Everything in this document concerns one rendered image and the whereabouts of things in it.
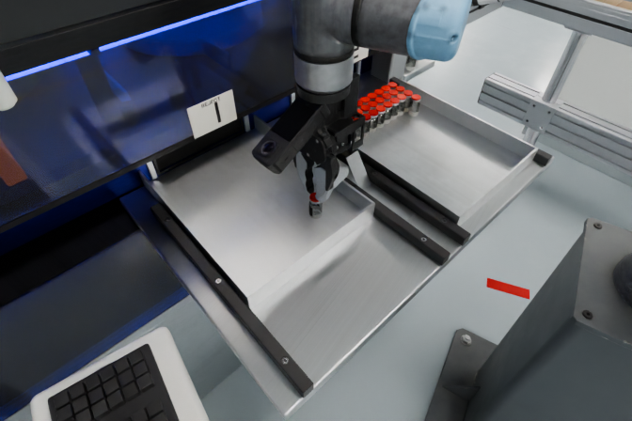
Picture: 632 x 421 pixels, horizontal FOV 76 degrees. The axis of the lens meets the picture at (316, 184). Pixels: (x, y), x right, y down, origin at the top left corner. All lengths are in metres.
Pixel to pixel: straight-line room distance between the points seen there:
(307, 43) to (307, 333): 0.38
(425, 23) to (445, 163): 0.44
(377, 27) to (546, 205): 1.82
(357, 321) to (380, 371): 0.93
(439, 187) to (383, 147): 0.15
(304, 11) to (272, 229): 0.36
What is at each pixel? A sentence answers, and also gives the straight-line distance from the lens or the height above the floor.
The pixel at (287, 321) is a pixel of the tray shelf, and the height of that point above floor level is 0.88.
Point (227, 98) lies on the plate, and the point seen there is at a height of 1.04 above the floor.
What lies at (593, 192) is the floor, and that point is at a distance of 2.38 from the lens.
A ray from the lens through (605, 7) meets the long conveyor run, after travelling 1.60.
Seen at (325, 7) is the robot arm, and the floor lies 1.25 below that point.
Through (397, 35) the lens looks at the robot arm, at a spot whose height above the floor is 1.23.
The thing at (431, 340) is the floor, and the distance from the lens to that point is 1.60.
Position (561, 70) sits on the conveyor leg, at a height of 0.69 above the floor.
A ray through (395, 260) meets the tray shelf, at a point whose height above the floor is 0.88.
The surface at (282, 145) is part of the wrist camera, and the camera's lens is 0.52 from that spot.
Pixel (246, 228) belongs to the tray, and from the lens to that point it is 0.69.
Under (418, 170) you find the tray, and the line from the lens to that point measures 0.81.
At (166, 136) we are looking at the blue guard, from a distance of 0.68.
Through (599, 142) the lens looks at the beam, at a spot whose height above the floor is 0.50.
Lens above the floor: 1.42
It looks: 45 degrees down
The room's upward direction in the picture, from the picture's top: straight up
